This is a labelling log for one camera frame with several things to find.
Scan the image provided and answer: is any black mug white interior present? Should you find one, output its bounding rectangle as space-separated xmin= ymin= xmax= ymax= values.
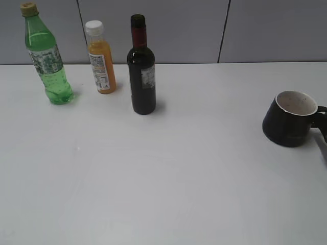
xmin=262 ymin=90 xmax=326 ymax=148

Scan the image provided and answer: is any orange juice bottle white cap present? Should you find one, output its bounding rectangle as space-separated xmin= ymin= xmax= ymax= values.
xmin=85 ymin=20 xmax=116 ymax=94

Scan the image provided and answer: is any green plastic soda bottle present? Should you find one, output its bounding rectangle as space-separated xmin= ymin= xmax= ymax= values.
xmin=20 ymin=2 xmax=74 ymax=105

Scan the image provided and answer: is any dark red wine bottle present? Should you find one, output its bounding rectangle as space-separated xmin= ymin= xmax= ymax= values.
xmin=127 ymin=14 xmax=156 ymax=115

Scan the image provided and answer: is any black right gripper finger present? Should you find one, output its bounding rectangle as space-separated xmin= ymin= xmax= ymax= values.
xmin=313 ymin=121 xmax=327 ymax=142

